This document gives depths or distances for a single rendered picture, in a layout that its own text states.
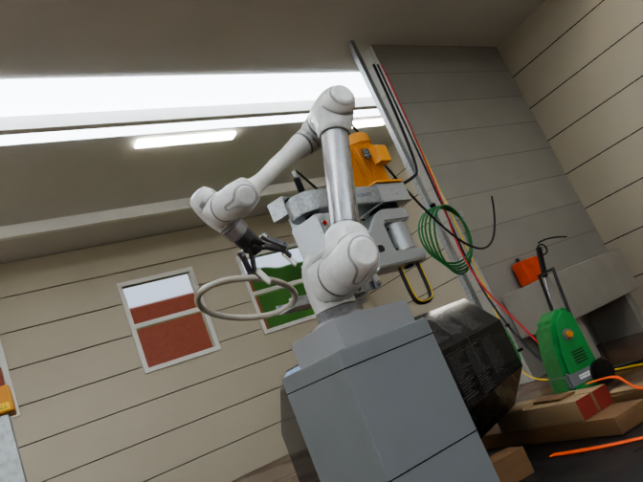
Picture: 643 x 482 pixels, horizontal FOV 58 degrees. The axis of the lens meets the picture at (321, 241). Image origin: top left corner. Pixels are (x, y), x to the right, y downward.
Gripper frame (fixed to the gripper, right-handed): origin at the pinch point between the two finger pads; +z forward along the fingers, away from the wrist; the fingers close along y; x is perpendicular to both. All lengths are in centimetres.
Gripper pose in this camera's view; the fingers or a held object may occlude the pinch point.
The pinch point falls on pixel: (280, 271)
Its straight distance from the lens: 209.5
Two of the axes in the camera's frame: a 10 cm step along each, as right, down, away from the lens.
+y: -7.2, 5.1, 4.7
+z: 6.8, 6.6, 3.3
